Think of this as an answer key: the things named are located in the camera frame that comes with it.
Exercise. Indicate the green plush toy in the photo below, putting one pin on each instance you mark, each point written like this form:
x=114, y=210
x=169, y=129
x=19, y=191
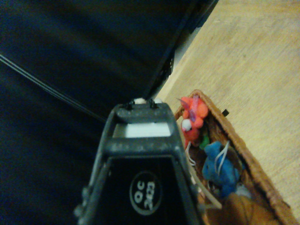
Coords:
x=205, y=141

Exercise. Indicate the orange plush toy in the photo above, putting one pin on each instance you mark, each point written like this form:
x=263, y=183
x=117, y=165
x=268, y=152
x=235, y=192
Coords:
x=246, y=211

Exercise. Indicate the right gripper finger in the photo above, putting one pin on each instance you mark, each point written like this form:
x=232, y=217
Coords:
x=140, y=146

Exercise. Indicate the red plush toy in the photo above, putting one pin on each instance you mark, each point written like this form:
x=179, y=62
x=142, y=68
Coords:
x=194, y=119

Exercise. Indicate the blue plush toy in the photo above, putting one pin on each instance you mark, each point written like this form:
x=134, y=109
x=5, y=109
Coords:
x=222, y=168

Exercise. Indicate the brown wicker basket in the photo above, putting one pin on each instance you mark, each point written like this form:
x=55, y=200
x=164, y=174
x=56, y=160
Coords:
x=255, y=168

